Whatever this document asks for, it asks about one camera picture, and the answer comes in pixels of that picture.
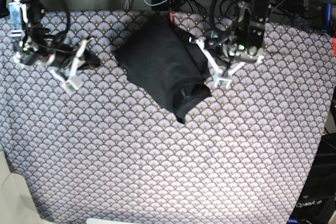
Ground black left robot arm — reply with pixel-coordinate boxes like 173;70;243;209
190;0;271;88

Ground black T-shirt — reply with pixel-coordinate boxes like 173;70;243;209
113;14;211;123

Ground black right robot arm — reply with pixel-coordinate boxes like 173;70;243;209
9;0;101;95

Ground patterned fan-print tablecloth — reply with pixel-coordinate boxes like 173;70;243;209
1;10;335;223

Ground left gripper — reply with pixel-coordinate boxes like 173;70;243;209
188;33;265;89

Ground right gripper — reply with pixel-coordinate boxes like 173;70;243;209
13;37;101;95

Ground beige bin corner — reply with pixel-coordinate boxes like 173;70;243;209
1;151;42;223

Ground blue right edge clamp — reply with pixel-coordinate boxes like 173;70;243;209
322;3;335;56

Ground black OpenArm box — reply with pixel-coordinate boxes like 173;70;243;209
288;133;335;223

